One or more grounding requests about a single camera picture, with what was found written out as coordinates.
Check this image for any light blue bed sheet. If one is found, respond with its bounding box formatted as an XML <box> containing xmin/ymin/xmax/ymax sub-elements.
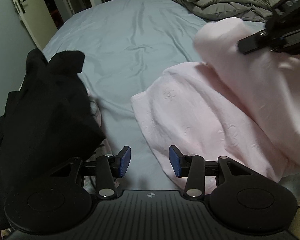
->
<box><xmin>44</xmin><ymin>0</ymin><xmax>207</xmax><ymax>190</ymax></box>

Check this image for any pink lace nightgown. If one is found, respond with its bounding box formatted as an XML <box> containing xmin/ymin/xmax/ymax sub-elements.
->
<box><xmin>131</xmin><ymin>18</ymin><xmax>300</xmax><ymax>199</ymax></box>

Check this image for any black garment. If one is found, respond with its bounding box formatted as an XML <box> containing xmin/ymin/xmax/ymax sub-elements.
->
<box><xmin>0</xmin><ymin>49</ymin><xmax>105</xmax><ymax>229</ymax></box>

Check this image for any cream room door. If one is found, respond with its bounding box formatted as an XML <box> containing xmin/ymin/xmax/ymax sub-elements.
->
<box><xmin>13</xmin><ymin>0</ymin><xmax>57</xmax><ymax>50</ymax></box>

